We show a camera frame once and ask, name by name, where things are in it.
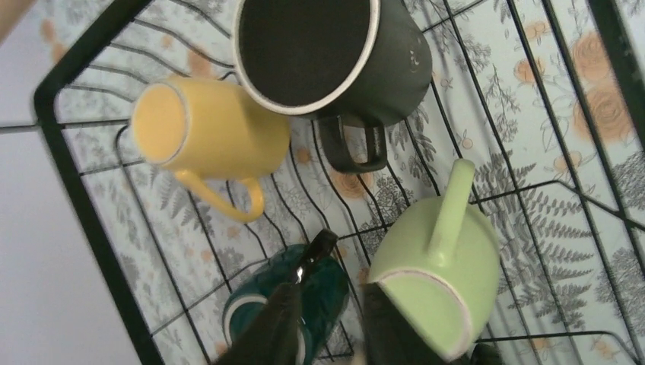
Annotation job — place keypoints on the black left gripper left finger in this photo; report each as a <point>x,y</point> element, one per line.
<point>272,337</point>

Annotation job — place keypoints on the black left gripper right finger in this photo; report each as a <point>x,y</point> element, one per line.
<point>390,339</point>

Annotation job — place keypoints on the dark teal glossy mug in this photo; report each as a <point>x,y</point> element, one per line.
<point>324,293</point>

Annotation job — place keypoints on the light green mug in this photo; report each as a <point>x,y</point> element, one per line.
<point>439,264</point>

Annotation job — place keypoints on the yellow ceramic mug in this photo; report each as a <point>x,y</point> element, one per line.
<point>200,129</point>

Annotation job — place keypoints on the black matte mug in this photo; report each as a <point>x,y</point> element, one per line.
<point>356,67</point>

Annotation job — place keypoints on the black wire dish rack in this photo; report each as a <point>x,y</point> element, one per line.
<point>522,88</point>

